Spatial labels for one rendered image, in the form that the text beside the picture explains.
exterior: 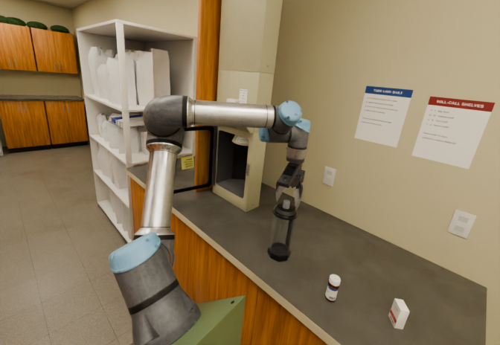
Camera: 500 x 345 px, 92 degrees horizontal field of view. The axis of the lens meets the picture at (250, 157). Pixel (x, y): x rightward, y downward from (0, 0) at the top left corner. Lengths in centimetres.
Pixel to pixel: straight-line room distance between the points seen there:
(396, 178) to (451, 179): 21
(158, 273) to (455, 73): 130
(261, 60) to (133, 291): 103
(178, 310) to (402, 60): 130
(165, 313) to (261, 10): 118
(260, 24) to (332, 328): 123
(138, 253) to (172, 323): 17
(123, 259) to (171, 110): 39
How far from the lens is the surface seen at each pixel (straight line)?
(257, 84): 124
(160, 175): 80
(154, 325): 64
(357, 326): 103
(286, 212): 102
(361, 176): 147
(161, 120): 74
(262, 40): 125
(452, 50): 137
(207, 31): 150
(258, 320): 126
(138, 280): 64
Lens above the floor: 168
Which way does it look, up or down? 18 degrees down
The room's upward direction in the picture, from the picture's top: 6 degrees clockwise
